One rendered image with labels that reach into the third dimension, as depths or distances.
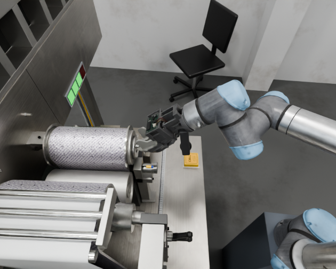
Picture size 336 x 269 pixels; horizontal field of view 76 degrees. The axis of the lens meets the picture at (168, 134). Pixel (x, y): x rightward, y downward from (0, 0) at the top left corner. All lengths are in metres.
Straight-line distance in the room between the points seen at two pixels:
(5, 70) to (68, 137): 0.25
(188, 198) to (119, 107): 1.84
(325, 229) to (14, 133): 0.99
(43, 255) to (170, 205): 0.64
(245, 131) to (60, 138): 0.54
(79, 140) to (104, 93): 2.19
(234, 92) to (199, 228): 0.64
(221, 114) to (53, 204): 0.40
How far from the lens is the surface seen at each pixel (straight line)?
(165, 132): 0.57
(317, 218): 0.89
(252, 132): 0.55
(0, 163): 0.74
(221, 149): 2.27
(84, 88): 1.68
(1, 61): 0.76
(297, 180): 2.37
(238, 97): 0.50
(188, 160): 1.07
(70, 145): 0.72
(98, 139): 0.70
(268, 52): 2.71
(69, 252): 0.45
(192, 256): 0.96
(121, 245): 0.98
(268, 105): 0.62
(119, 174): 0.71
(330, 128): 0.60
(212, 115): 0.52
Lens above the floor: 1.85
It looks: 53 degrees down
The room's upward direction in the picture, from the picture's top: straight up
